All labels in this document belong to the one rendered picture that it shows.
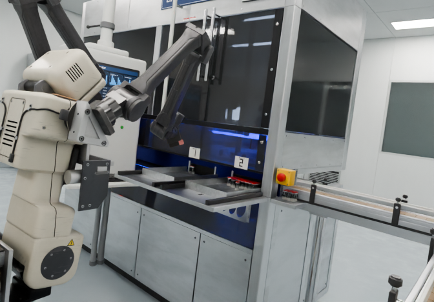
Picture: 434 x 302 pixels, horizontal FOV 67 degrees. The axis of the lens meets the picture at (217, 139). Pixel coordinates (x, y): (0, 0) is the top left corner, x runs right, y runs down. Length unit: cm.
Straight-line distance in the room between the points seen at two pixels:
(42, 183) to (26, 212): 11
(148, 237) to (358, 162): 462
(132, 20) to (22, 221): 176
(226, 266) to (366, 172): 465
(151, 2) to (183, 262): 170
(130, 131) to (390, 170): 477
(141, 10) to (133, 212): 141
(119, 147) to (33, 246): 114
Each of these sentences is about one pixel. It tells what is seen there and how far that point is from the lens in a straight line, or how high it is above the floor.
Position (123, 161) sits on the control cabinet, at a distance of 219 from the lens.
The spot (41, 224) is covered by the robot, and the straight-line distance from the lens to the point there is 112.
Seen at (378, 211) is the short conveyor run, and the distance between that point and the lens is 156.
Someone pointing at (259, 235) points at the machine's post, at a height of 69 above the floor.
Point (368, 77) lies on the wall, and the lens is 635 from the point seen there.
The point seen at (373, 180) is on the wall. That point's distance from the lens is 620.
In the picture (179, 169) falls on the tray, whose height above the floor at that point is 90.
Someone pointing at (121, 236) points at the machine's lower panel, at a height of 32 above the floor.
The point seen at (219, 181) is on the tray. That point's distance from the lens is 180.
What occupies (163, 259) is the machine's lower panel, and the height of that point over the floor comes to 32.
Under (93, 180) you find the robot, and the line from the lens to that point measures 114.
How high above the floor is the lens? 121
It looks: 3 degrees down
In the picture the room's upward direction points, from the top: 7 degrees clockwise
